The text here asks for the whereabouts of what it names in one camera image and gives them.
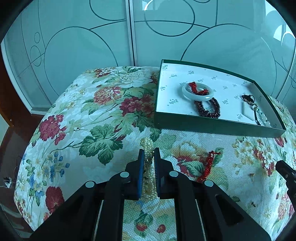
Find white pearl necklace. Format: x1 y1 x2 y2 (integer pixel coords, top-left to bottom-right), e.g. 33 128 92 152
139 136 159 200

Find red cord gold pendant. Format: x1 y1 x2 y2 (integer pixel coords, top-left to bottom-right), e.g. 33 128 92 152
197 151 221 182

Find black bead bracelet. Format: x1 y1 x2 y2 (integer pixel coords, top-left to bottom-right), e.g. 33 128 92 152
250 102 272 127

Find dark red bead bracelet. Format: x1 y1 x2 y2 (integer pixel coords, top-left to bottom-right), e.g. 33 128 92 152
194 97 221 119

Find white jade plaque black cord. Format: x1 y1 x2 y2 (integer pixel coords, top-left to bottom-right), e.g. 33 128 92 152
241 93 258 122

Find pale green jade bangle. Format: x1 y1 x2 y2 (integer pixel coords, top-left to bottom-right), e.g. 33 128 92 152
182 83 214 102

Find red tassel gold locket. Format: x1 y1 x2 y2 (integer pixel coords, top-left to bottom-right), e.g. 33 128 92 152
189 82 209 95

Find green jewelry box tray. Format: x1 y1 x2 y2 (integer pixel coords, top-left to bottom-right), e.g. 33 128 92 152
154 59 287 138

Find frosted glass wardrobe doors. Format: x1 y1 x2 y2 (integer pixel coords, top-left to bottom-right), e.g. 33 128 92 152
1 1 295 115

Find white cable on floor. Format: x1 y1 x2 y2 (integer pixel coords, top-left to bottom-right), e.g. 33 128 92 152
0 155 23 189

